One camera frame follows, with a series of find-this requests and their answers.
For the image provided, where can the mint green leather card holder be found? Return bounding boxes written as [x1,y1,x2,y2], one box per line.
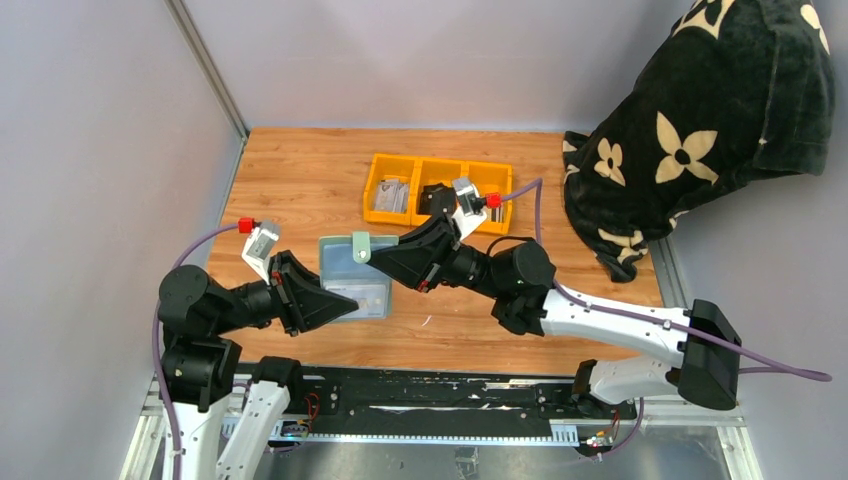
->
[318,231,399,323]

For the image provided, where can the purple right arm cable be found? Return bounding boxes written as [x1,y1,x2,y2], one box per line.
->
[500,177,833,384]

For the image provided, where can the yellow middle plastic bin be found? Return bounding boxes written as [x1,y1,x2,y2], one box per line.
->
[411,158,467,226]

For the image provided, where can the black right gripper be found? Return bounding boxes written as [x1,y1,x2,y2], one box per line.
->
[362,212,506,301]

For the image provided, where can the aluminium frame post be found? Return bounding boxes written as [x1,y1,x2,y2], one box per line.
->
[164,0,250,144]

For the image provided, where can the silver cards in bin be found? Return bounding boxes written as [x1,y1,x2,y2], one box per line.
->
[373,178,409,214]

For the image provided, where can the yellow left plastic bin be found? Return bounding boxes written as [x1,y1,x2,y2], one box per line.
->
[363,153,422,226]

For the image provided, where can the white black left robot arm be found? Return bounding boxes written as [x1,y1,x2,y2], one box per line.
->
[157,251,358,479]

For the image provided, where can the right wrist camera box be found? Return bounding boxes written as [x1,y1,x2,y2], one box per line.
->
[451,177,502,240]

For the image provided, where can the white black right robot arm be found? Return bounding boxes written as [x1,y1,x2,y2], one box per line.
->
[367,215,741,418]

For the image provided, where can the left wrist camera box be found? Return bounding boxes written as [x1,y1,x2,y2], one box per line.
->
[241,220,281,284]

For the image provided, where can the black floral blanket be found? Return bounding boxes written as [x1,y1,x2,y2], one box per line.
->
[562,1,836,283]

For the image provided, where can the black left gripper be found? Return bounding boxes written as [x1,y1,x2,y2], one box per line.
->
[213,247,359,332]

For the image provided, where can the striped beige cards in bin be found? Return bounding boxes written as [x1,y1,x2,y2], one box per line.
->
[488,205,505,223]

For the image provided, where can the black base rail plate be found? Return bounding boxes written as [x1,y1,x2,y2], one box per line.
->
[270,366,639,447]

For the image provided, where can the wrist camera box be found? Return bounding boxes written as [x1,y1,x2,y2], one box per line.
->
[451,177,502,240]
[241,220,281,284]

